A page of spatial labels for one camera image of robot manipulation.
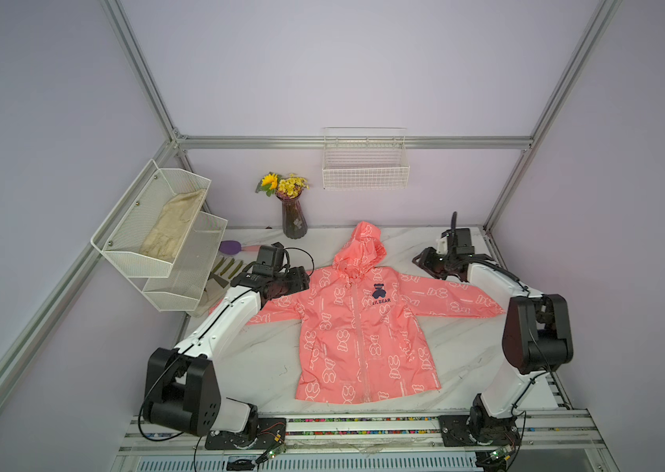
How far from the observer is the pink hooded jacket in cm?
82

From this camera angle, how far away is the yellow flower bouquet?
1.01 meters

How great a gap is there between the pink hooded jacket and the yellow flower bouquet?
267mm
